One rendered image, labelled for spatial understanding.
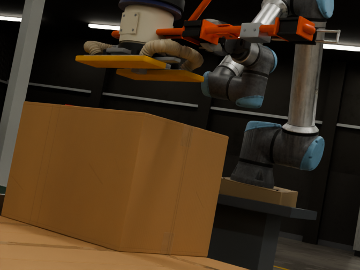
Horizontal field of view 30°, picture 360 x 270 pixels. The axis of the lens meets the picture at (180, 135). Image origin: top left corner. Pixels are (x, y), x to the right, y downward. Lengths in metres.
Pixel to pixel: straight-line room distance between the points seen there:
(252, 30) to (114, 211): 0.66
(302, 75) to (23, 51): 3.51
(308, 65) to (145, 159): 1.02
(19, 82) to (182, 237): 3.89
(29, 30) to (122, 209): 4.08
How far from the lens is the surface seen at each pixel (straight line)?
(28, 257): 1.53
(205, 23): 2.09
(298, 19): 1.88
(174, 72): 2.24
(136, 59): 2.09
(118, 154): 1.97
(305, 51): 2.73
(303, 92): 2.75
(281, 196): 2.79
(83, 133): 2.10
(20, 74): 5.83
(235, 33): 2.06
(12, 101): 5.80
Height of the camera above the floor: 0.77
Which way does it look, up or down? 4 degrees up
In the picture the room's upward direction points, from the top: 10 degrees clockwise
